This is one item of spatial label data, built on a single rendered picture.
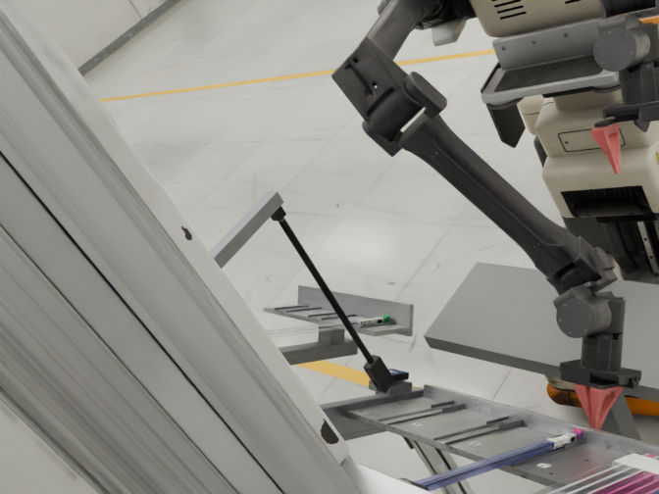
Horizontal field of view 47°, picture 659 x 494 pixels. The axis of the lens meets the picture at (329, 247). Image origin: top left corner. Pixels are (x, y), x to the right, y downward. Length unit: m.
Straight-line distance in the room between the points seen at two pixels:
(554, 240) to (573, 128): 0.46
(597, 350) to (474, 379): 1.24
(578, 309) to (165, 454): 1.00
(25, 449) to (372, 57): 0.87
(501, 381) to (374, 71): 1.44
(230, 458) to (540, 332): 1.42
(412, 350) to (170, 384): 2.45
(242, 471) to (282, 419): 0.01
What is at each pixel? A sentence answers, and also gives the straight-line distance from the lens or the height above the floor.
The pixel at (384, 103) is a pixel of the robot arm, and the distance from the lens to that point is 1.10.
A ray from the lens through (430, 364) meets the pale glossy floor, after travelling 2.52.
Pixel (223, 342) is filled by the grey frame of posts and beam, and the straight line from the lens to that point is 0.16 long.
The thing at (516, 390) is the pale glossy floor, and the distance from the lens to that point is 2.33.
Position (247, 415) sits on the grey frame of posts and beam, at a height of 1.57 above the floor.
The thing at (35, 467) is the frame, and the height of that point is 1.52.
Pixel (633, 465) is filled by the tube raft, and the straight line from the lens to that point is 1.12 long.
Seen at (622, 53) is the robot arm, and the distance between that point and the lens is 1.10.
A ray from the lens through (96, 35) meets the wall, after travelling 9.35.
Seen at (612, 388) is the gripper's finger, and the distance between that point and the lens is 1.23.
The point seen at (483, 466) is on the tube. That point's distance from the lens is 1.02.
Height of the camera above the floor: 1.68
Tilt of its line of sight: 30 degrees down
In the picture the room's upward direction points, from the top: 31 degrees counter-clockwise
